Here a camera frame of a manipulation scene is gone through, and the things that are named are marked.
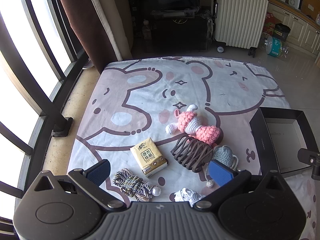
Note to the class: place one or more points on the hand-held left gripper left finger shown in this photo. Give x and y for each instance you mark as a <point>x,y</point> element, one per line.
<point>98,173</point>

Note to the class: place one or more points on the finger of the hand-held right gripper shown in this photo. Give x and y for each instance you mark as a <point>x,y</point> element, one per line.
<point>306,156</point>

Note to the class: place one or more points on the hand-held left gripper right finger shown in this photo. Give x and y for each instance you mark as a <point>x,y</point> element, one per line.
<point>220,173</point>

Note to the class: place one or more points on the blue crochet pouch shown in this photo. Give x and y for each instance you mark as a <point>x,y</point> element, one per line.
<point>223,153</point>

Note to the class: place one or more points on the black striped woven ball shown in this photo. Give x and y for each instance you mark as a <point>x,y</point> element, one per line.
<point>192,152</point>

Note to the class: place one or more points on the light blue lace cloth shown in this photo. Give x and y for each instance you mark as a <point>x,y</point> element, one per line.
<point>185,195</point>

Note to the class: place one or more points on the black cardboard box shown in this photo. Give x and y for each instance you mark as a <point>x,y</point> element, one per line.
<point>262,140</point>

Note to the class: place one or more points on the yellow tissue pack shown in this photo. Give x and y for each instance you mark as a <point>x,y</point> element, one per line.
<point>147,156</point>

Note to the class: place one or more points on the pink crochet doll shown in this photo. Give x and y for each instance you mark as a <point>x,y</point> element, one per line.
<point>190,123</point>

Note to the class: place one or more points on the black window railing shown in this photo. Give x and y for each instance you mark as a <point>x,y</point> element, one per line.
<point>62,125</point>

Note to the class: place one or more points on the cartoon printed blanket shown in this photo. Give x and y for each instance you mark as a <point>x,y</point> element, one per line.
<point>140,100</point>

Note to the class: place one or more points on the large teal-label water bottle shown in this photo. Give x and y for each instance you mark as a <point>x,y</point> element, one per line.
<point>275,45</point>

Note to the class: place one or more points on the black trash bin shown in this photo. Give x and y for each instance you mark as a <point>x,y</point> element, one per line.
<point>281,31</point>

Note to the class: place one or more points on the cream kitchen cabinets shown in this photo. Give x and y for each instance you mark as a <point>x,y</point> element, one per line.
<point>300,27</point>

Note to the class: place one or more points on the red carton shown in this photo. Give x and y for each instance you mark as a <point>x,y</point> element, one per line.
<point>268,23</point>

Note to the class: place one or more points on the black equipment case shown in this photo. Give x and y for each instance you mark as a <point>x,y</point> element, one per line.
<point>180,33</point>

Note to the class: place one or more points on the small clear plastic bottle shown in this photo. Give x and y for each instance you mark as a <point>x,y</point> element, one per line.
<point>147,31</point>

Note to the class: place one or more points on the white ribbed suitcase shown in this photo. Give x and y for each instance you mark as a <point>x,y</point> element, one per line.
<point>240,17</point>

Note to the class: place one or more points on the white countertop appliance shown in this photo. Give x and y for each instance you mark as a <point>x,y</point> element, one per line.
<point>294,1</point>

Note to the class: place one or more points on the brown curtain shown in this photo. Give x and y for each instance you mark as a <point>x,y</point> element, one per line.
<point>75,17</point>

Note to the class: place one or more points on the dark storage bin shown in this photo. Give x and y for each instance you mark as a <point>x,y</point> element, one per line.
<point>170,3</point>

